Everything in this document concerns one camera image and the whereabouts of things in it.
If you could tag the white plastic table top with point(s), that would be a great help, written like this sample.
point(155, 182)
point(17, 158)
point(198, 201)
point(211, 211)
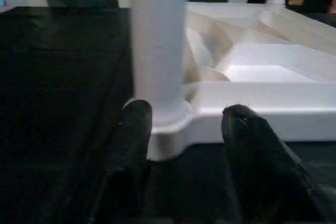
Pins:
point(262, 98)

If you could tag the small yellow label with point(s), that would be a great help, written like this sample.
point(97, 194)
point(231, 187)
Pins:
point(295, 2)

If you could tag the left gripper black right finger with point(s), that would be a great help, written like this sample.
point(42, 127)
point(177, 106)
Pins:
point(262, 171)

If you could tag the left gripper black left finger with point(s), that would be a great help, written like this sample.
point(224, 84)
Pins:
point(128, 161)

